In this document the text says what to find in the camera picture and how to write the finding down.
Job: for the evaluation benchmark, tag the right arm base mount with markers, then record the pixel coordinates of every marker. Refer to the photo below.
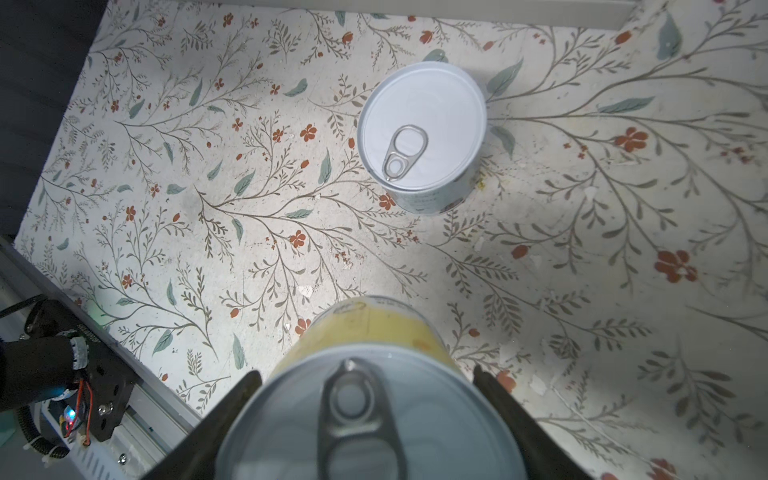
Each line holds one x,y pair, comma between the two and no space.
62,360

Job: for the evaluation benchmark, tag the teal can pull tab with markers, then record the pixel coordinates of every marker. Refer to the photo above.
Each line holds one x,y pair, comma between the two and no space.
420,134

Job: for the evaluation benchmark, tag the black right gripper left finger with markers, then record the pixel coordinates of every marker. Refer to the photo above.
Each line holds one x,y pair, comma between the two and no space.
195,456

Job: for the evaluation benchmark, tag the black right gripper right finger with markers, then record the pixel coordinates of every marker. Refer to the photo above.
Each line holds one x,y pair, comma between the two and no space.
543,458

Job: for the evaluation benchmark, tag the yellow can pull tab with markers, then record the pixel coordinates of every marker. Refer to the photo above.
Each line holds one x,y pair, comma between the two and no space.
369,392

